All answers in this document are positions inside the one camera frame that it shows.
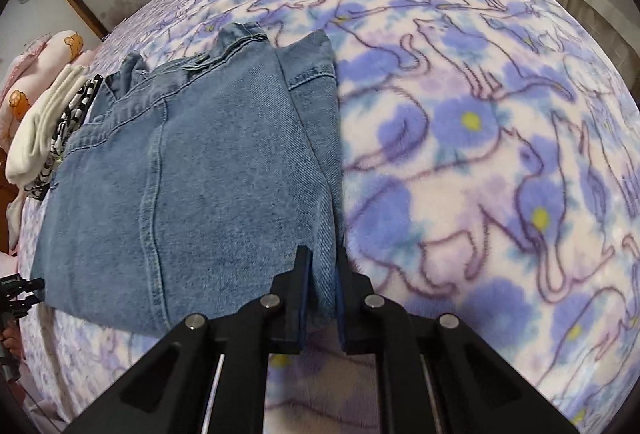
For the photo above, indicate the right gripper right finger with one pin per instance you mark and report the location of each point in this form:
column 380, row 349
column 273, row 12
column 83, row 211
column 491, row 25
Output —
column 435, row 375

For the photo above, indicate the person's left hand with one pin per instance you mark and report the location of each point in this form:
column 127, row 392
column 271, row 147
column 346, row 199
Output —
column 12, row 341

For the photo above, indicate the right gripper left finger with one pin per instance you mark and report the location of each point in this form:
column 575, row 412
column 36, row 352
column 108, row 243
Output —
column 209, row 375

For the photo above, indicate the blue denim jacket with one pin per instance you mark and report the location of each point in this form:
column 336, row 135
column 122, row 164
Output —
column 192, row 184

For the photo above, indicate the pink bear print quilt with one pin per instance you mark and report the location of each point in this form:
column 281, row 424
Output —
column 32, row 72

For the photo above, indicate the purple cat print blanket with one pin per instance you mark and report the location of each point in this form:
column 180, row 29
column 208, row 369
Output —
column 491, row 169

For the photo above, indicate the folded white garment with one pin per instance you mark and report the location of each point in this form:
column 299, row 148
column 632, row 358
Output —
column 31, row 144

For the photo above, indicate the black white patterned garment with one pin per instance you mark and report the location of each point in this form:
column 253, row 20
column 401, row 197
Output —
column 69, row 122

